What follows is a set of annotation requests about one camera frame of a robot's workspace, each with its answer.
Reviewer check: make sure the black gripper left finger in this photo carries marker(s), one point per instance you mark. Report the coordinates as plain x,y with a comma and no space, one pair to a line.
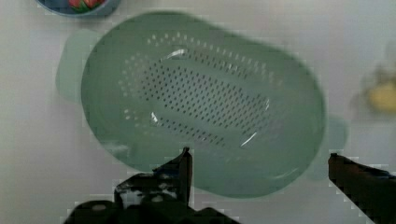
168,182

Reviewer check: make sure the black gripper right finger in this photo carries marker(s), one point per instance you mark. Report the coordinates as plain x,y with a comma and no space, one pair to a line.
372,190

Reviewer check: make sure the green oval plastic strainer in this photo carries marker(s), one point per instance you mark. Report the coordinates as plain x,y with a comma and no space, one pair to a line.
253,117

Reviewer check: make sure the yellow peeled banana toy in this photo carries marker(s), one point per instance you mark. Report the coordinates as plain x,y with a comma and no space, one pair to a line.
377,93

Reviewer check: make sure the red toy strawberry in bowl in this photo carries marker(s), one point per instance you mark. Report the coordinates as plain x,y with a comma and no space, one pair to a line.
82,6

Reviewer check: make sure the blue bowl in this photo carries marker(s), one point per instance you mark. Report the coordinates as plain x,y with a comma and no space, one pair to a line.
61,7

